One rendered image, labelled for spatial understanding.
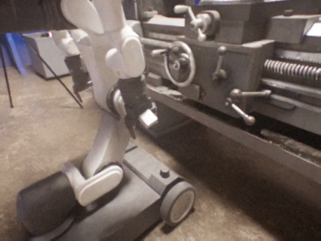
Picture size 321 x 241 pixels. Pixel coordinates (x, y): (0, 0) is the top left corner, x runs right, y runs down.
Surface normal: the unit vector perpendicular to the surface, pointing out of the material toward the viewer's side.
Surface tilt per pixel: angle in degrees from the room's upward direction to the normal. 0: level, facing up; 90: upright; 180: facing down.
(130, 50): 90
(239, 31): 90
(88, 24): 90
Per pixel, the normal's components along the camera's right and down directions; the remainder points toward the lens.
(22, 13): 0.63, 0.64
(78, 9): 0.66, 0.32
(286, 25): -0.80, 0.30
